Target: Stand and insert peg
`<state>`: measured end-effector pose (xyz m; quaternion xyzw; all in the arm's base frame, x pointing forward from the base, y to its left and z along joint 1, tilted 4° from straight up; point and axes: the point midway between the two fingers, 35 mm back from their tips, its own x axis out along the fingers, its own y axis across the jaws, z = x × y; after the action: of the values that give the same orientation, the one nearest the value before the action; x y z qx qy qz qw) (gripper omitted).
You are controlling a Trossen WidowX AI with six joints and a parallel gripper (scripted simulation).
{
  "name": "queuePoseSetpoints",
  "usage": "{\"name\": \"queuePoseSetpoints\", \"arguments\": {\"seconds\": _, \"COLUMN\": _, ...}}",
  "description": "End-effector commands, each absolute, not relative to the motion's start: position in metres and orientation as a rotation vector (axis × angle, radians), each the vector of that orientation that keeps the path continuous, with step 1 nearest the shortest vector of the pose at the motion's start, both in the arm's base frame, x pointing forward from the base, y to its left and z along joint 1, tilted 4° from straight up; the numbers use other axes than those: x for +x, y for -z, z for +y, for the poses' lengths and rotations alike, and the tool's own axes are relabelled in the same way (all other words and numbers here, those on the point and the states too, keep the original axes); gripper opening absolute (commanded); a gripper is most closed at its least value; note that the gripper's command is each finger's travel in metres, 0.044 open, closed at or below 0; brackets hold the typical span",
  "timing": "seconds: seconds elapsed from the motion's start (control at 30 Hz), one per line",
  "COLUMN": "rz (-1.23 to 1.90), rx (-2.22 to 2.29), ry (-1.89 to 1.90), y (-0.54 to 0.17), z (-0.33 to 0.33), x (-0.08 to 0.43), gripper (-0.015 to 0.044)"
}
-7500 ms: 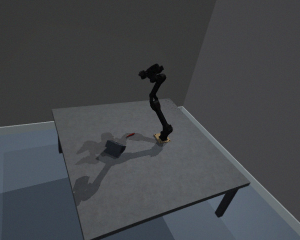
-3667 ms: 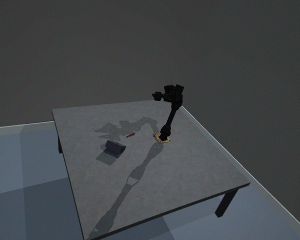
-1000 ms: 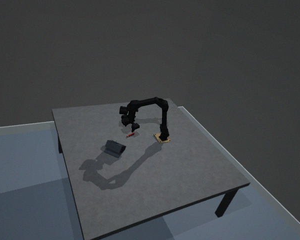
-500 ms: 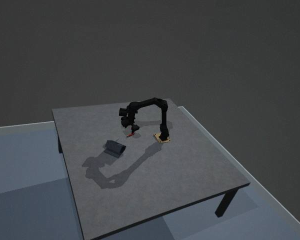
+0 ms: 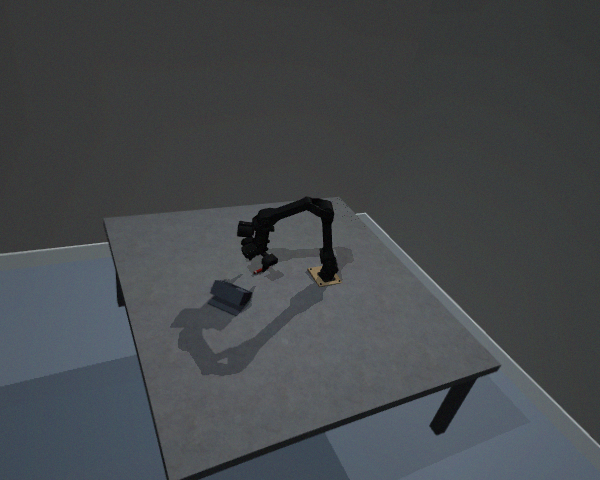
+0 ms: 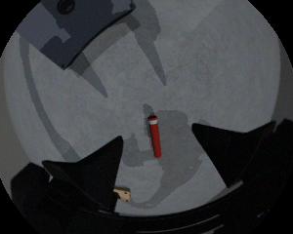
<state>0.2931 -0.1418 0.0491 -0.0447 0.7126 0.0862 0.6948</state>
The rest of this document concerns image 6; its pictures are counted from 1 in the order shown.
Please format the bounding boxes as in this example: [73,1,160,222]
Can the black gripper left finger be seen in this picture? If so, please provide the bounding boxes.
[41,136,123,211]

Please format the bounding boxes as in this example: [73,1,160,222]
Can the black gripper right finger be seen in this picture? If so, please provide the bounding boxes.
[192,120,276,188]

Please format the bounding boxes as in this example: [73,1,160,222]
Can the red peg with white band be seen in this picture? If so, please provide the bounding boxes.
[147,116,162,157]

